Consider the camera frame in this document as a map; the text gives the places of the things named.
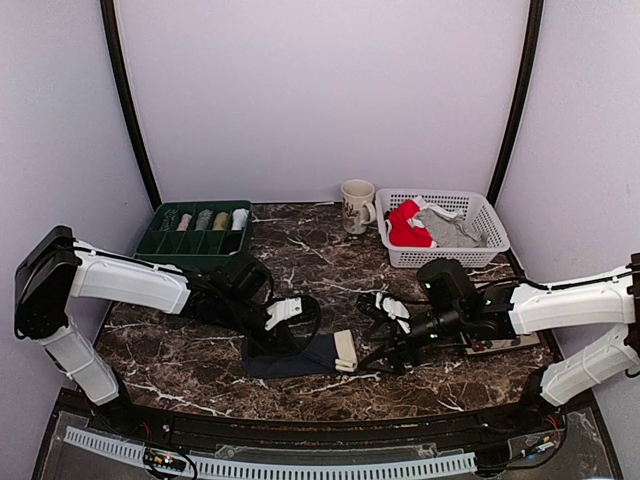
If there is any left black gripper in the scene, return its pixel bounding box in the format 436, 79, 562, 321
219, 292, 300, 359

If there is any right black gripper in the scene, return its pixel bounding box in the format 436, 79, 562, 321
358, 302, 465, 376

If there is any navy underwear cream waistband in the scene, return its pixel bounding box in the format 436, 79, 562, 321
241, 330, 358, 379

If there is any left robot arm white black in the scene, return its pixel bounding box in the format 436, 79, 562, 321
14, 226, 321, 436

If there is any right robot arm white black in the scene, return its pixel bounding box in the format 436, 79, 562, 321
356, 254, 639, 434

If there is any red underwear in basket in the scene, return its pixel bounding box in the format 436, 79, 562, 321
387, 199, 435, 248

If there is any grey underwear in basket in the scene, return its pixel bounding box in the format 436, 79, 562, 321
411, 197, 488, 248

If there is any floral square coaster tile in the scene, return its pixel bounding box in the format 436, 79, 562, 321
464, 333, 541, 356

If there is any white rolled cloth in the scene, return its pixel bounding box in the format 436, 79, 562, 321
231, 208, 249, 231

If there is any white plastic basket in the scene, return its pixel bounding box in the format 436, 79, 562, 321
375, 189, 510, 268

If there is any olive rolled cloth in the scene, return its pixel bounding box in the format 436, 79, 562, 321
212, 212, 230, 232

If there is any green divided organizer tray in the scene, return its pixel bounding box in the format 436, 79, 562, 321
135, 200, 252, 271

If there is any grey-green rolled cloth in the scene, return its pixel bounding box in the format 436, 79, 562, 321
194, 209, 212, 231

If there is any pink rolled cloth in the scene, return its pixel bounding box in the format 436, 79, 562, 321
176, 213, 192, 232

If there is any cream floral mug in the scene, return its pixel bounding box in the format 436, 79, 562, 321
341, 179, 377, 235

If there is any small green circuit board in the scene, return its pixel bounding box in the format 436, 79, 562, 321
142, 449, 188, 475

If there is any patterned dark rolled cloth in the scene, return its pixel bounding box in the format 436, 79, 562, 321
157, 208, 178, 232

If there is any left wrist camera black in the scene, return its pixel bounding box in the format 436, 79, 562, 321
264, 295, 322, 348

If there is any white slotted cable duct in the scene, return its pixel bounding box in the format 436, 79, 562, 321
62, 427, 477, 479

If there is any black front rail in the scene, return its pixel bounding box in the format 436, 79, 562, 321
59, 377, 567, 448

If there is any right black frame post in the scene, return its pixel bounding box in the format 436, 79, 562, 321
486, 0, 545, 206

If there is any black frame post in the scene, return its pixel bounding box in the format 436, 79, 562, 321
99, 0, 162, 209
486, 0, 545, 206

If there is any left black frame post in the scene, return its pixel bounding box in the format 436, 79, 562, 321
99, 0, 162, 209

